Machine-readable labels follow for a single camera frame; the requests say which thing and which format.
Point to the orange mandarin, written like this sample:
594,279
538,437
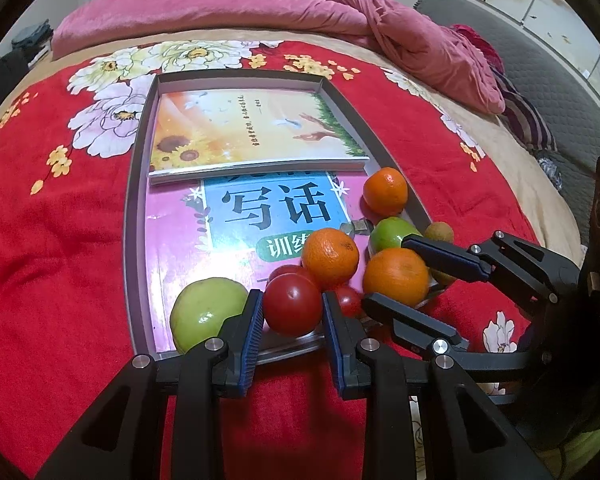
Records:
330,255
385,191
396,276

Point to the red cherry tomato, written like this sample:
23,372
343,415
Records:
293,305
349,300
285,271

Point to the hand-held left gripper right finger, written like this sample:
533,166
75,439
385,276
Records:
332,340

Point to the person's right forearm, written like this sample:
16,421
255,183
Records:
590,455

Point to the grey cardboard tray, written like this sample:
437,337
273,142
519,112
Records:
135,210

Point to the green jujube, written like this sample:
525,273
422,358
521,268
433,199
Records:
207,312
390,232

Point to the pink book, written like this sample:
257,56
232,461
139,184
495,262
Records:
175,240

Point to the pile of folded clothes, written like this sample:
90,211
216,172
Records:
32,35

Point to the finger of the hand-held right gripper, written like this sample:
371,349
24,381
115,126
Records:
450,260
410,317

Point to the red floral blanket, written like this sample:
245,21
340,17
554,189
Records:
55,260

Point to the sunflower cover book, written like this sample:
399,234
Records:
230,130

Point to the striped pillow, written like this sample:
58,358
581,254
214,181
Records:
530,120

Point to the pink quilt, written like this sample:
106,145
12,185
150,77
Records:
205,5

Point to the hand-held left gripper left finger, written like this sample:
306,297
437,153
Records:
252,340

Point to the beige bed sheet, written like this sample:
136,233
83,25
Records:
520,175

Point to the black clothing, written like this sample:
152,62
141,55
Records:
7,75

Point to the grey quilted headboard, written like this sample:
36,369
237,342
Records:
555,85

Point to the grey patterned cloth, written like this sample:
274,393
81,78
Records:
550,172

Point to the red cloth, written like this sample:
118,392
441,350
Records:
480,45

